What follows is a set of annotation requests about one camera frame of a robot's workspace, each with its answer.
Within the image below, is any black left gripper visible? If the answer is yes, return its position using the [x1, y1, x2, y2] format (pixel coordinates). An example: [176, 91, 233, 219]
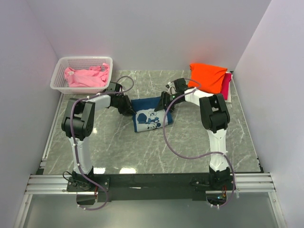
[114, 95, 137, 116]

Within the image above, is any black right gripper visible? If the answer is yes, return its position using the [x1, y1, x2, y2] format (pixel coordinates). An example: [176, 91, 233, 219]
[154, 92, 182, 115]

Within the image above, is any navy blue t shirt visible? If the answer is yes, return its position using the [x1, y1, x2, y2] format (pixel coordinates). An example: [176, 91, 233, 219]
[131, 96, 173, 133]

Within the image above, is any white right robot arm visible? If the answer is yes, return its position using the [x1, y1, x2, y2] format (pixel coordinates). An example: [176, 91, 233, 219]
[154, 78, 232, 190]

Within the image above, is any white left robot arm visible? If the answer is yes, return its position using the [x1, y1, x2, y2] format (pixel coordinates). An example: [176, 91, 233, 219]
[61, 82, 136, 191]

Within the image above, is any pink t shirt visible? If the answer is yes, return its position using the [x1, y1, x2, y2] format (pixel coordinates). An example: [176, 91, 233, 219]
[64, 63, 110, 87]

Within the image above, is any white perforated plastic basket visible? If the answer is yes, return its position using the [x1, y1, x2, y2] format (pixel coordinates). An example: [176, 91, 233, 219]
[50, 56, 113, 95]

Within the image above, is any folded orange t shirt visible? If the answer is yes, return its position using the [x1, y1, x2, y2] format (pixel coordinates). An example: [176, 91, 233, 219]
[188, 63, 228, 94]

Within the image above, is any folded magenta t shirt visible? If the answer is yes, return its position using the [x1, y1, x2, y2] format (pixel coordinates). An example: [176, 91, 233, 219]
[219, 72, 233, 101]

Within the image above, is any folded white t shirt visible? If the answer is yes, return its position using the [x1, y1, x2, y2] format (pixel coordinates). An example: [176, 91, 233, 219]
[223, 71, 235, 103]

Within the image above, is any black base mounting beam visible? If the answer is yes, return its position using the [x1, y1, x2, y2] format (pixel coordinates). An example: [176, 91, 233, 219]
[66, 173, 235, 202]

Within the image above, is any aluminium extrusion rail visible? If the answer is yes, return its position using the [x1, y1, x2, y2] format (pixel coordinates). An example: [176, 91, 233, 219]
[25, 173, 276, 195]

